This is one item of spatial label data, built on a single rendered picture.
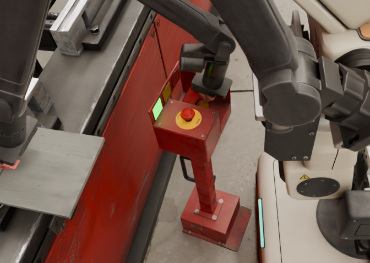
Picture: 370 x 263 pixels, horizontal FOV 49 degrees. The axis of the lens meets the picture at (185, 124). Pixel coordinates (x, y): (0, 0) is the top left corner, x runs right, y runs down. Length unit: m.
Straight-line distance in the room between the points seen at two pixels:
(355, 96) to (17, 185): 0.63
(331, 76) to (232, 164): 1.41
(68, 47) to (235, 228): 1.02
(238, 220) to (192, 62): 0.94
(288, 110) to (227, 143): 1.46
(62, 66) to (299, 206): 0.94
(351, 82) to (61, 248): 0.78
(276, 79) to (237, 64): 1.84
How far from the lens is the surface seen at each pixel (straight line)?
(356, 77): 0.60
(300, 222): 1.52
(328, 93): 0.57
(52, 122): 1.07
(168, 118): 1.14
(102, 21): 1.29
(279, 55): 0.51
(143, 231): 1.79
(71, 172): 0.84
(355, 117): 0.60
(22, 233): 0.97
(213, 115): 1.13
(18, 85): 0.62
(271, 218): 1.52
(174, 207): 1.87
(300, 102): 0.55
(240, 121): 2.09
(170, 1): 0.95
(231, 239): 1.78
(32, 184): 0.86
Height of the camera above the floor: 1.67
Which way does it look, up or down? 53 degrees down
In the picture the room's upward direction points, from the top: 11 degrees counter-clockwise
